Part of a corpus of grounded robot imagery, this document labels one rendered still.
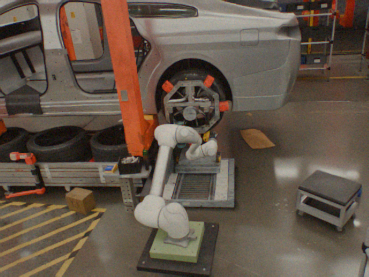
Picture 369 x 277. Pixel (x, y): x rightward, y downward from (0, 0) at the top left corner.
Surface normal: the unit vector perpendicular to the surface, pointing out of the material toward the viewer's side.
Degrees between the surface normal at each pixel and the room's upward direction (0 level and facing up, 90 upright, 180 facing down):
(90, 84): 55
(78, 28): 90
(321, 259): 0
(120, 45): 90
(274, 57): 90
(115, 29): 90
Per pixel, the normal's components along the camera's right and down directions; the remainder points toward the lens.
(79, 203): -0.44, 0.43
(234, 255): -0.09, -0.90
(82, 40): -0.22, 0.45
